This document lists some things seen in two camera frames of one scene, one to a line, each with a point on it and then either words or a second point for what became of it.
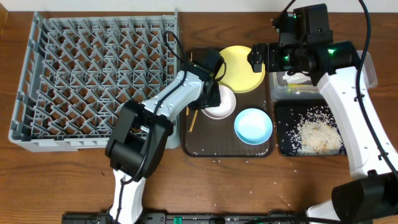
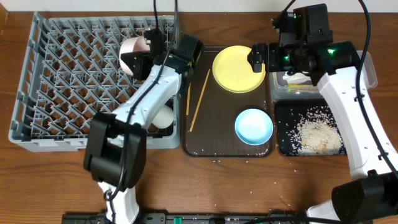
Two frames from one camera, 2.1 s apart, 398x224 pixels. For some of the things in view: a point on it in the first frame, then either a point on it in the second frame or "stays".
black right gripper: [272, 50] stays
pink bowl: [227, 104] → [132, 45]
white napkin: [298, 78] stays
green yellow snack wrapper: [304, 88] stays
